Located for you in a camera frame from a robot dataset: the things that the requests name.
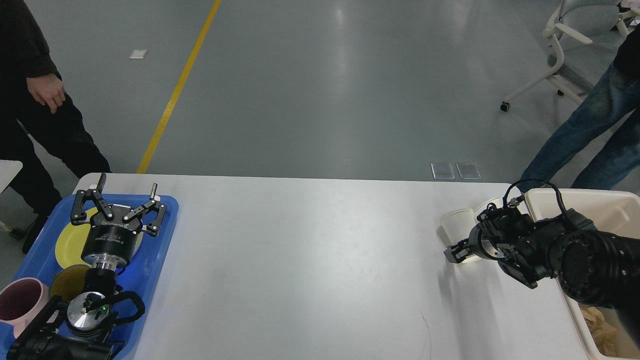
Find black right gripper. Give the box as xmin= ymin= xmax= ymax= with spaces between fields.
xmin=443 ymin=222 xmax=505 ymax=264

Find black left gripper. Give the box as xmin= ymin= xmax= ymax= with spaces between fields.
xmin=70 ymin=173 xmax=167 ymax=268

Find white paper cup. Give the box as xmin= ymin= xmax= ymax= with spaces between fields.
xmin=439 ymin=208 xmax=481 ymax=264

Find yellow plastic plate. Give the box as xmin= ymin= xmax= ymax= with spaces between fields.
xmin=55 ymin=207 xmax=121 ymax=271

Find dark green mug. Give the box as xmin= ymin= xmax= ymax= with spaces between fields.
xmin=48 ymin=264 xmax=91 ymax=303

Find pink ribbed mug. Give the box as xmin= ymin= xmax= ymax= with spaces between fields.
xmin=0 ymin=277 xmax=50 ymax=338

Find brown paper top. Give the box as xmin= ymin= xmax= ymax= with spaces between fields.
xmin=579 ymin=304 xmax=618 ymax=357

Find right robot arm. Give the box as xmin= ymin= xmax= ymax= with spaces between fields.
xmin=443 ymin=185 xmax=640 ymax=345

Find blue plastic tray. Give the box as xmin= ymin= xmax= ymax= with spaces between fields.
xmin=0 ymin=194 xmax=179 ymax=360

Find white cup behind gripper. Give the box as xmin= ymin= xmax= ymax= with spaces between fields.
xmin=473 ymin=197 xmax=503 ymax=218

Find right floor socket plate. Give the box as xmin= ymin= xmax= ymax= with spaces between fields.
xmin=455 ymin=162 xmax=482 ymax=180

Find floor socket plate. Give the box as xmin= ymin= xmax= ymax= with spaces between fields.
xmin=455 ymin=162 xmax=482 ymax=180
xmin=430 ymin=162 xmax=457 ymax=181

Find left floor socket plate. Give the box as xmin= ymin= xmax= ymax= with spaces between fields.
xmin=430 ymin=162 xmax=457 ymax=181

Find white side table corner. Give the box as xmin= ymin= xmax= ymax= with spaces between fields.
xmin=0 ymin=159 xmax=23 ymax=193

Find person in dark clothes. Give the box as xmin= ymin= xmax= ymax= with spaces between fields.
xmin=0 ymin=0 xmax=111 ymax=254

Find beige plastic bin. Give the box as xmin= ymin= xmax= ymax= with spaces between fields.
xmin=525 ymin=187 xmax=640 ymax=360

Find grey office chair right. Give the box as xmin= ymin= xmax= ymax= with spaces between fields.
xmin=500 ymin=0 xmax=639 ymax=112

